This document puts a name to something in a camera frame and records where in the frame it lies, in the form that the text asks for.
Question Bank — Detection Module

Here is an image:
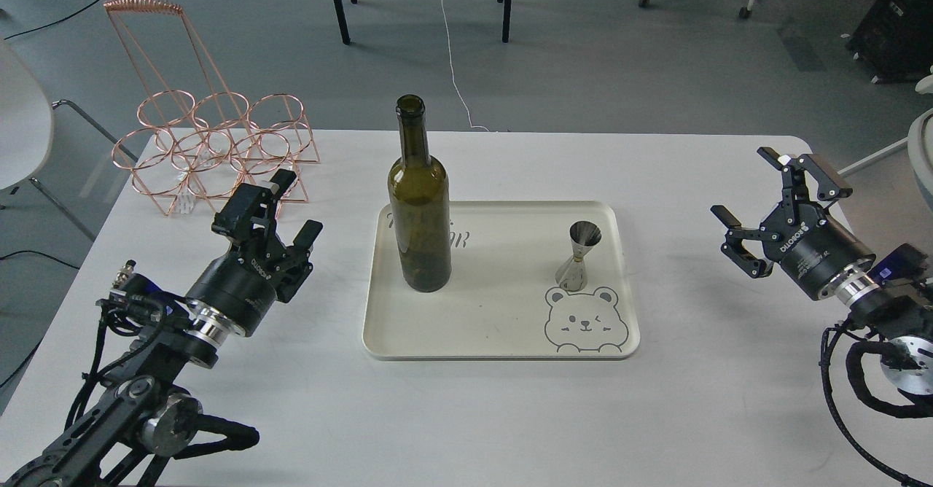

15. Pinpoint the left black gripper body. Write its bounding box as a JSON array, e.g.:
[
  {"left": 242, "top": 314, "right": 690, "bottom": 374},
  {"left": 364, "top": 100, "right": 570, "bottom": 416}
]
[{"left": 184, "top": 246, "right": 313, "bottom": 337}]

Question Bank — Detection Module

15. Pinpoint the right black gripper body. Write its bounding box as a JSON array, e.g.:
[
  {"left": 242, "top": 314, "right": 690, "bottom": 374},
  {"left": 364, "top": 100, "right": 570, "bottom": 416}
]
[{"left": 757, "top": 202, "right": 876, "bottom": 300}]

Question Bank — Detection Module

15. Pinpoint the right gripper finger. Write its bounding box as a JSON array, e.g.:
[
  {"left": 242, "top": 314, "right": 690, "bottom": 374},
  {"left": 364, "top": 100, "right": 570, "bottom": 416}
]
[
  {"left": 757, "top": 146, "right": 853, "bottom": 218},
  {"left": 710, "top": 205, "right": 773, "bottom": 278}
]

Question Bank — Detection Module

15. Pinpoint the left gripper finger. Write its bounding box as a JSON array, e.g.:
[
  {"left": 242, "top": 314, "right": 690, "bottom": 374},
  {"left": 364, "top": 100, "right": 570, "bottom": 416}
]
[
  {"left": 212, "top": 169, "right": 297, "bottom": 252},
  {"left": 281, "top": 220, "right": 324, "bottom": 265}
]

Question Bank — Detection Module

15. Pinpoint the dark green wine bottle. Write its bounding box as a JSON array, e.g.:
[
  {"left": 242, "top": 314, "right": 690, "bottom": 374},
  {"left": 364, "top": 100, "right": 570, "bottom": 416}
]
[{"left": 388, "top": 94, "right": 452, "bottom": 293}]

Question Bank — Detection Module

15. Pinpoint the steel double jigger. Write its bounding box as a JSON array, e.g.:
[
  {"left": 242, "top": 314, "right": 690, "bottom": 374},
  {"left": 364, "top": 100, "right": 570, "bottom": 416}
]
[{"left": 555, "top": 220, "right": 602, "bottom": 293}]

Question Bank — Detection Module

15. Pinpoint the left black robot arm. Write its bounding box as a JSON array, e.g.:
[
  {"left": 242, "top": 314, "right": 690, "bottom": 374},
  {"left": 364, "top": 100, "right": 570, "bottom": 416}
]
[{"left": 7, "top": 169, "right": 323, "bottom": 486}]

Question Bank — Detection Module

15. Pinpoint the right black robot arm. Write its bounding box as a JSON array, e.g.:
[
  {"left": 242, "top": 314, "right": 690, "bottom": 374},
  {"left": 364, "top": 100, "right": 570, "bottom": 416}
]
[{"left": 711, "top": 146, "right": 932, "bottom": 486}]

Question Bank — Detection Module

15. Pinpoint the white chair right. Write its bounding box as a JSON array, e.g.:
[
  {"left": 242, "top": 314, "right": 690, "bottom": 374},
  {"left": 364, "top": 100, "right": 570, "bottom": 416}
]
[{"left": 840, "top": 109, "right": 932, "bottom": 210}]

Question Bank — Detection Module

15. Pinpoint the white chair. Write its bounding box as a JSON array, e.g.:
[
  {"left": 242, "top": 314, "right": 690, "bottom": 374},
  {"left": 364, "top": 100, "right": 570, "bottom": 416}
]
[
  {"left": 1, "top": 42, "right": 138, "bottom": 242},
  {"left": 840, "top": 109, "right": 932, "bottom": 210}
]

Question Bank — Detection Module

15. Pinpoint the black equipment case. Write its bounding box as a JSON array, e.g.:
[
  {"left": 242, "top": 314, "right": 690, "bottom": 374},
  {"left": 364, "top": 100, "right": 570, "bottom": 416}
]
[{"left": 846, "top": 0, "right": 932, "bottom": 84}]

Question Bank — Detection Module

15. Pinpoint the cream bear serving tray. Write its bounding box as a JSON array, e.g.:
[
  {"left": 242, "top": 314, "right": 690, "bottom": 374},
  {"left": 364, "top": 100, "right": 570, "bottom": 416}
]
[{"left": 362, "top": 201, "right": 641, "bottom": 360}]

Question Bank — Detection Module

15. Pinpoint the white chair left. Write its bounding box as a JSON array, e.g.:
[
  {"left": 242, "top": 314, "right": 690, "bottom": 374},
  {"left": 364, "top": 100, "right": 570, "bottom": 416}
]
[{"left": 1, "top": 42, "right": 138, "bottom": 242}]

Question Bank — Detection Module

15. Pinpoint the copper wire bottle rack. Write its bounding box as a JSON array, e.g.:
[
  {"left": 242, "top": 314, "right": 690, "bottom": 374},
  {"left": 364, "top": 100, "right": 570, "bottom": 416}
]
[{"left": 104, "top": 0, "right": 322, "bottom": 216}]

